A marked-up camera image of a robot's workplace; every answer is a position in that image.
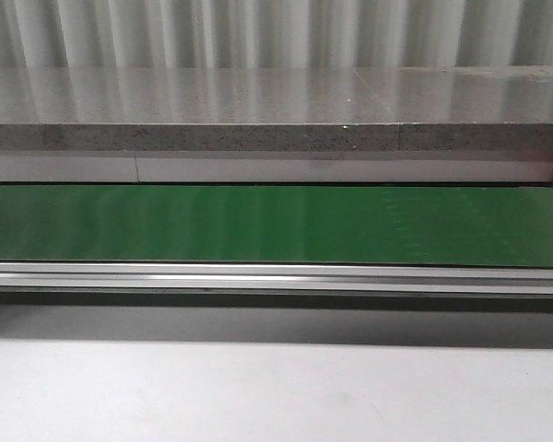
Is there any green conveyor belt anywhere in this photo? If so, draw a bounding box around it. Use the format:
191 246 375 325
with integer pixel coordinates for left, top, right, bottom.
0 184 553 267

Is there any grey granite counter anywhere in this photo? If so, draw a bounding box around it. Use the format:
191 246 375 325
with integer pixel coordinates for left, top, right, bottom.
0 66 553 186

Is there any white pleated curtain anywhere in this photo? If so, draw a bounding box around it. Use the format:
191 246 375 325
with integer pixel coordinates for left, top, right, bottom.
0 1 553 68

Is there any aluminium conveyor frame rail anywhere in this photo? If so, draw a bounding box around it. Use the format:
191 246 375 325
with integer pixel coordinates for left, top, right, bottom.
0 262 553 296

